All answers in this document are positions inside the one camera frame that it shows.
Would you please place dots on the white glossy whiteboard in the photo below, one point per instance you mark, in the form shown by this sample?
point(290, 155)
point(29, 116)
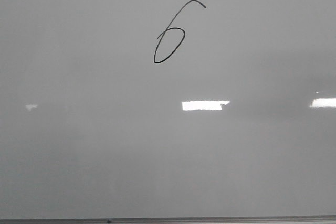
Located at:
point(167, 108)

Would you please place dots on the grey aluminium whiteboard frame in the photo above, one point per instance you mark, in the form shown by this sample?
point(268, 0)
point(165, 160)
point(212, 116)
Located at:
point(263, 219)

